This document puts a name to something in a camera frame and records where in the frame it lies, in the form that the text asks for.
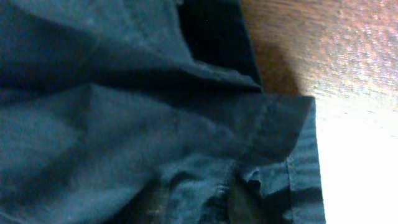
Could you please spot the navy blue shorts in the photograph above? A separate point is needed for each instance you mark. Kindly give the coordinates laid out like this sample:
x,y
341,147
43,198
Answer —
x,y
98,98

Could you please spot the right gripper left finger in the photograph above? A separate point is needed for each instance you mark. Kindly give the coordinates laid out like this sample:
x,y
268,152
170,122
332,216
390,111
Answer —
x,y
147,207

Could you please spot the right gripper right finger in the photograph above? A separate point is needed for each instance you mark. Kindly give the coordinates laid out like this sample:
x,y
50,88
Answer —
x,y
243,208

